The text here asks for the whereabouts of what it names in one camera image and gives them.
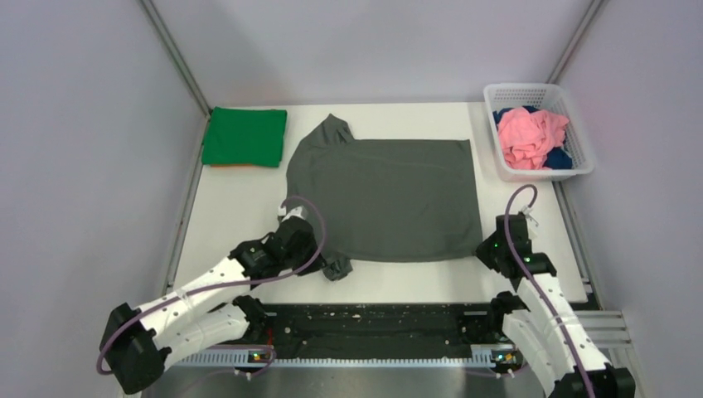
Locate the aluminium frame rail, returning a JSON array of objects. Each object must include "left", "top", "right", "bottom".
[{"left": 575, "top": 310, "right": 632, "bottom": 348}]

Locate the corner metal post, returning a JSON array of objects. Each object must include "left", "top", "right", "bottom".
[
  {"left": 137, "top": 0, "right": 212, "bottom": 118},
  {"left": 546, "top": 0, "right": 608, "bottom": 84}
]

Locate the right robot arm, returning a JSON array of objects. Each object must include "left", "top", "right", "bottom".
[{"left": 476, "top": 213, "right": 636, "bottom": 397}]

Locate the folded green t-shirt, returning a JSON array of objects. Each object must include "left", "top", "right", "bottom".
[{"left": 201, "top": 107, "right": 288, "bottom": 167}]

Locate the dark blue t-shirt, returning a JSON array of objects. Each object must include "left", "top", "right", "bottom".
[{"left": 492, "top": 105, "right": 574, "bottom": 172}]

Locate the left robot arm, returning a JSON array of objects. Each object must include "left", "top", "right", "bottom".
[{"left": 95, "top": 213, "right": 327, "bottom": 395}]

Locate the white slotted cable duct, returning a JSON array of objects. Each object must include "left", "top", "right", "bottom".
[{"left": 175, "top": 349, "right": 495, "bottom": 369}]

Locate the right corner metal post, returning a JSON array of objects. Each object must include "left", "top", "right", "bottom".
[{"left": 546, "top": 0, "right": 608, "bottom": 84}]

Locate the dark grey t-shirt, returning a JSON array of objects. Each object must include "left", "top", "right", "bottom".
[{"left": 286, "top": 115, "right": 483, "bottom": 280}]

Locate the pink t-shirt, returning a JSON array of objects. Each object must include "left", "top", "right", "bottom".
[{"left": 497, "top": 107, "right": 570, "bottom": 171}]

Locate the left corner metal post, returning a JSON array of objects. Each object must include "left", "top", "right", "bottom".
[{"left": 137, "top": 0, "right": 212, "bottom": 118}]

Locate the white plastic basket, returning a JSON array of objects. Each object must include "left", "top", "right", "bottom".
[{"left": 483, "top": 83, "right": 595, "bottom": 182}]

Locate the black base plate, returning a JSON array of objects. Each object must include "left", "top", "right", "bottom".
[{"left": 221, "top": 303, "right": 512, "bottom": 361}]

